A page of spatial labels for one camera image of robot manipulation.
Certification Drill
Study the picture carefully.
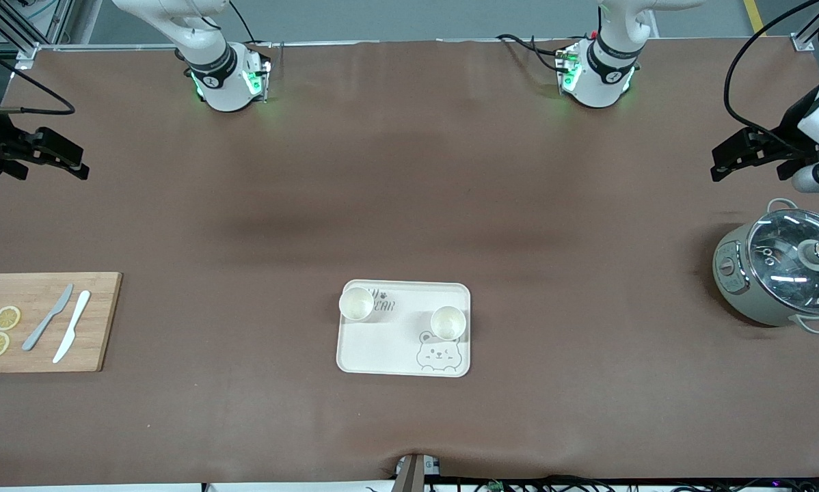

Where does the aluminium frame structure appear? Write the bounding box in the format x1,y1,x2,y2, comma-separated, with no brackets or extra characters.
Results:
0,0,75,49

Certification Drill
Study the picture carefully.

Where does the glass pot lid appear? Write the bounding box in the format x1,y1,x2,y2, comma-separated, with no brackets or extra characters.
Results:
747,208,819,315

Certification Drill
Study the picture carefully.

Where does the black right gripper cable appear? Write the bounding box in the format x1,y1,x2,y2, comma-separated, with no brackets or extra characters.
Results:
0,40,75,115

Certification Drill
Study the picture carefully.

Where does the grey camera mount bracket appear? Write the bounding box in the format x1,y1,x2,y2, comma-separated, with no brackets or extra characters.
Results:
394,453,442,492

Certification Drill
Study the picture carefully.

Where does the black right base cable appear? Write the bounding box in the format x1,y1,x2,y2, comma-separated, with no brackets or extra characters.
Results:
228,0,273,49

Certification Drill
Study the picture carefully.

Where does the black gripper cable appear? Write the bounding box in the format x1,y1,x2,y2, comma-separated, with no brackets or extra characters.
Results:
723,0,819,154
0,40,75,115

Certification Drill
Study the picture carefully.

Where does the grey plastic knife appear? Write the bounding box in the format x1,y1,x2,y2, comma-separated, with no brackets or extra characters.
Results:
22,284,75,352

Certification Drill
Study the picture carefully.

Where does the wooden cutting board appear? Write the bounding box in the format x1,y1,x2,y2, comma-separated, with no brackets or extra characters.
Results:
0,272,123,374

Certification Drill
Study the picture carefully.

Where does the cream bear print tray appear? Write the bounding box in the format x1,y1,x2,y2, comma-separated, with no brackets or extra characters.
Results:
336,279,472,378

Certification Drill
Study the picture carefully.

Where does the white plastic knife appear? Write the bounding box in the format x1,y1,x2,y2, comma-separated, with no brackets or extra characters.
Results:
53,290,92,364

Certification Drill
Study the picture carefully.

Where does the black left base cable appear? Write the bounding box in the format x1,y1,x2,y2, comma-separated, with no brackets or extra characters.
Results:
496,33,571,72

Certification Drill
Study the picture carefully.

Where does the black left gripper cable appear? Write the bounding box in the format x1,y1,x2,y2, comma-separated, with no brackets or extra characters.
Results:
723,0,819,154

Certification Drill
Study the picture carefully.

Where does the green electric cooking pot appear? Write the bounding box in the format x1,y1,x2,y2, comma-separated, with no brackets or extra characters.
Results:
712,198,819,334

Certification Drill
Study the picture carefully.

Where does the black base cable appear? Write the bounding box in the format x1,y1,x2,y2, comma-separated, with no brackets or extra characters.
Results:
228,0,273,49
496,33,571,72

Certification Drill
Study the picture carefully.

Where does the aluminium table edge rail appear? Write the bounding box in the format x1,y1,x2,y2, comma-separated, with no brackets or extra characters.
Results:
13,41,178,69

